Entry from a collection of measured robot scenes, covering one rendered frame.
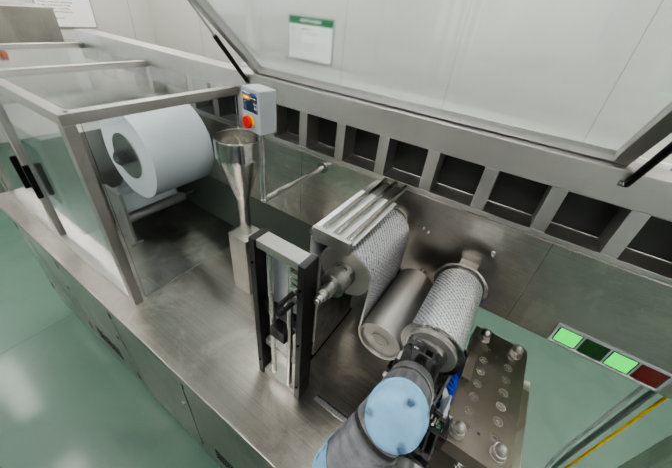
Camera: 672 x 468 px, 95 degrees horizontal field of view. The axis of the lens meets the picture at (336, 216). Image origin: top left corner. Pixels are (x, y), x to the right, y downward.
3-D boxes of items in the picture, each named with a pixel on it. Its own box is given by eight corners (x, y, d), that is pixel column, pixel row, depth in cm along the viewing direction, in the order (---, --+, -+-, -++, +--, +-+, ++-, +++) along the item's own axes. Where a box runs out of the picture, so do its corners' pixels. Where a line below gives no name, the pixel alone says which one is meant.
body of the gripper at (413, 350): (447, 352, 61) (445, 368, 50) (429, 393, 60) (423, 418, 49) (411, 332, 64) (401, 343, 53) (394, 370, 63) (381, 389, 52)
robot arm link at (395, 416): (345, 420, 39) (389, 372, 38) (368, 391, 49) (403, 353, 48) (392, 480, 36) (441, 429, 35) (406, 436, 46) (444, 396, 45)
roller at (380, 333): (355, 343, 85) (361, 315, 79) (394, 288, 104) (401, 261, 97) (395, 368, 80) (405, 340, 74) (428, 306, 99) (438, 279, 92)
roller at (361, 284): (320, 279, 83) (323, 238, 76) (364, 235, 101) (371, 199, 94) (365, 304, 78) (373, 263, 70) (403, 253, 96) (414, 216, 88)
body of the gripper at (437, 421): (455, 415, 67) (438, 472, 59) (444, 432, 72) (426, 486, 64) (422, 394, 71) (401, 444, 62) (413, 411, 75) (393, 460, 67)
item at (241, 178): (225, 285, 125) (205, 154, 94) (251, 266, 136) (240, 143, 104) (250, 302, 120) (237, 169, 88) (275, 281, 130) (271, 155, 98)
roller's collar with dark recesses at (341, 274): (319, 289, 75) (320, 270, 72) (332, 275, 80) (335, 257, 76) (341, 302, 73) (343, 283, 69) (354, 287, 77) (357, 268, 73)
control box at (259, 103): (237, 129, 75) (233, 85, 69) (260, 124, 79) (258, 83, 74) (254, 137, 71) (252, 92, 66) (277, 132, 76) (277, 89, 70)
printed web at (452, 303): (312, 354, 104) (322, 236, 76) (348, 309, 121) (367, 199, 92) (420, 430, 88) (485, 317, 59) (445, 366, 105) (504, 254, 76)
